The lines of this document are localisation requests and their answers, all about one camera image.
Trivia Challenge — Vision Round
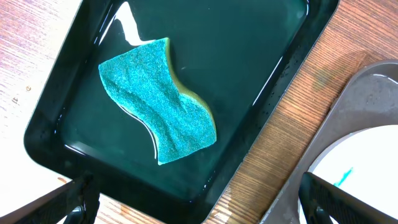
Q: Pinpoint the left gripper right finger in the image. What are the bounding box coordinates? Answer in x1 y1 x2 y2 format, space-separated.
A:
298 172 397 224

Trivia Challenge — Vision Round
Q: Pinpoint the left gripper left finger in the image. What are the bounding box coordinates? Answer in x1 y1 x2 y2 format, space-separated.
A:
1 174 100 224

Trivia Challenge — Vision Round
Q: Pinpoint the teal scrub sponge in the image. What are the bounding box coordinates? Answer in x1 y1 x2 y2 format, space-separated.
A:
98 37 217 165

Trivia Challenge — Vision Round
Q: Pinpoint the large dark serving tray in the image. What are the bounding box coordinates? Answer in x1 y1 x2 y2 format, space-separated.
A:
259 60 397 224

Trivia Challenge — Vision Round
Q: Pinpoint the black water tray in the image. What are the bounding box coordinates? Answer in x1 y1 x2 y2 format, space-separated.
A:
24 0 338 223

